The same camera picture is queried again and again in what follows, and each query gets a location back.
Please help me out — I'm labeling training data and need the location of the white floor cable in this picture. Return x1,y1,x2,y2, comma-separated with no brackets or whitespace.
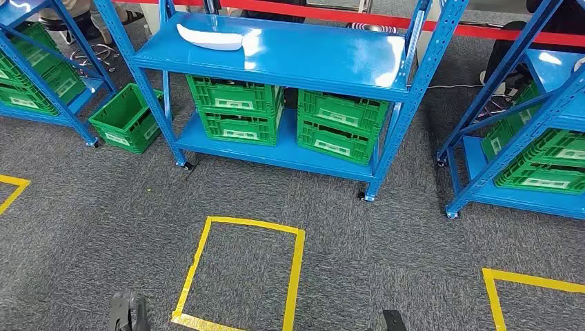
427,83,486,90

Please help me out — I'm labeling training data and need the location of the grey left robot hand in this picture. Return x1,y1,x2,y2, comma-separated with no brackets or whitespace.
108,291,151,331

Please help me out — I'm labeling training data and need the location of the white table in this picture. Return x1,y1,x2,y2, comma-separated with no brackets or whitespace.
413,29,441,63
139,0,161,37

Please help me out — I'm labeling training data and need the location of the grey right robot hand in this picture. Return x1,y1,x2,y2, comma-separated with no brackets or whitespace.
383,310,408,331

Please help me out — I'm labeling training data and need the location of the yellow floor tape square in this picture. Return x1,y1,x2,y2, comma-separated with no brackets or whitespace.
482,268,585,331
0,174,31,217

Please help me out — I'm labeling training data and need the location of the white curved panel part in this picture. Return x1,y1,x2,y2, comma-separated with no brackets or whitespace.
177,23,244,52

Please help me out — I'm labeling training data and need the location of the blue metal shelf rack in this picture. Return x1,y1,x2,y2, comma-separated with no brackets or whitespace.
436,0,585,220
93,0,469,203
0,0,119,148

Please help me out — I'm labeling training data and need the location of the chrome stool base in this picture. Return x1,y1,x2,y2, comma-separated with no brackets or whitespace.
70,43,121,74

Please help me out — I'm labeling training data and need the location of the red barrier belt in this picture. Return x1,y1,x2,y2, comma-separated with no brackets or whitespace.
112,0,585,48

